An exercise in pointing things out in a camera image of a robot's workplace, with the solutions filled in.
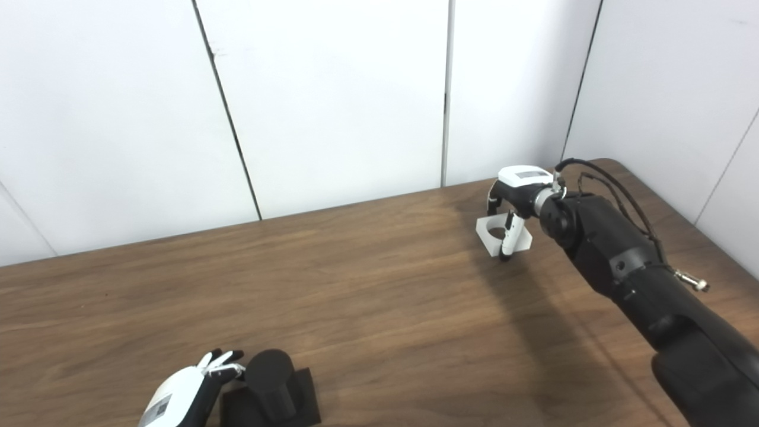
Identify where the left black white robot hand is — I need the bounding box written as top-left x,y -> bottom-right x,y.
138,349 -> 245,427

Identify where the thin black cable yellow plug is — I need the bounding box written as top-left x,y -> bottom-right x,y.
578,172 -> 710,292

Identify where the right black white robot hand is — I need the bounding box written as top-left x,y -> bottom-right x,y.
486,165 -> 564,262

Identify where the thick black wrist cable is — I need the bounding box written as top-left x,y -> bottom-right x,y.
554,158 -> 677,269

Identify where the black peg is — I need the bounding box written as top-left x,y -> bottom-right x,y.
219,349 -> 322,427

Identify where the white square piece with hole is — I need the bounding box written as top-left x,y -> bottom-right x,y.
476,213 -> 533,257

